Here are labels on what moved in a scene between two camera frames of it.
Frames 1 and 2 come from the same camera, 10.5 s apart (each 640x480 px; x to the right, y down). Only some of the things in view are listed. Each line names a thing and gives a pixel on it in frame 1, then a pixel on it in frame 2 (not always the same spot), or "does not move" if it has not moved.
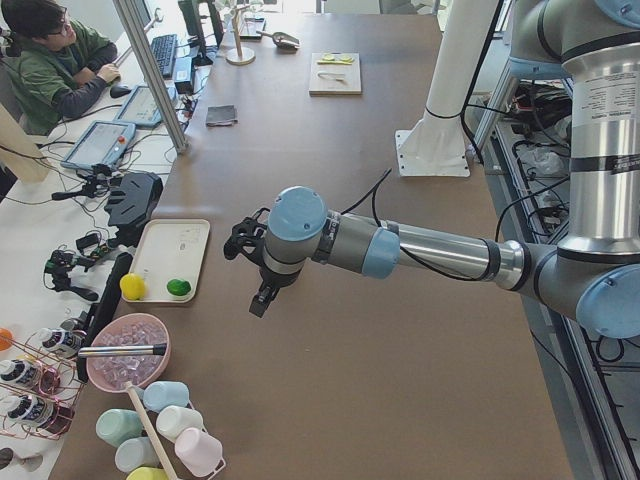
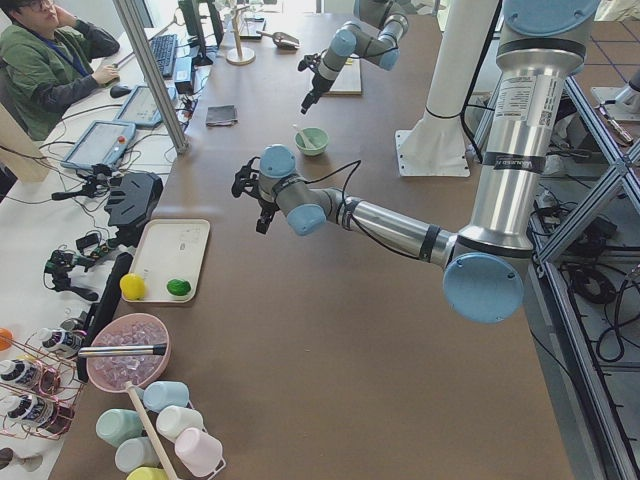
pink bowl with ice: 111,373 does not move
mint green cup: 114,425 does not move
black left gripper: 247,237 to 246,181
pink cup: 199,453 does not move
